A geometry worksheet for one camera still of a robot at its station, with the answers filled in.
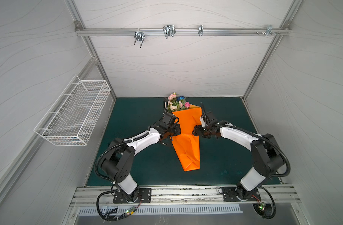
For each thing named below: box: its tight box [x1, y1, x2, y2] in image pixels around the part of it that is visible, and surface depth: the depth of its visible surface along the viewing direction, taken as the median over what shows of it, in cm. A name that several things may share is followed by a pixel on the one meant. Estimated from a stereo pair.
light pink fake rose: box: [167, 93, 177, 102], surface depth 113 cm
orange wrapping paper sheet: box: [170, 105, 203, 172], surface depth 88 cm
